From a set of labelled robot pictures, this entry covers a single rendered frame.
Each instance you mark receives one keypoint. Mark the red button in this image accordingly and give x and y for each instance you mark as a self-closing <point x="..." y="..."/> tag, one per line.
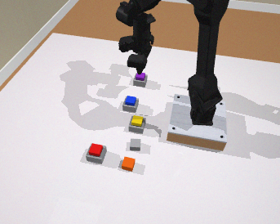
<point x="96" y="153"/>

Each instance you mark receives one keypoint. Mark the blue button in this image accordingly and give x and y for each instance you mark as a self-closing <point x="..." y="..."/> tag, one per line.
<point x="130" y="104"/>

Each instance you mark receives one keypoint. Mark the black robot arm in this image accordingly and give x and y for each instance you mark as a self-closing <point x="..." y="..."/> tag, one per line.
<point x="203" y="88"/>

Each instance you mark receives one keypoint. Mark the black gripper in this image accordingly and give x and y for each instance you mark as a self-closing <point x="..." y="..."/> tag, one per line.
<point x="143" y="48"/>

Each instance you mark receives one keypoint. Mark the purple button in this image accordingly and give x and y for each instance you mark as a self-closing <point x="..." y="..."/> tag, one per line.
<point x="140" y="80"/>

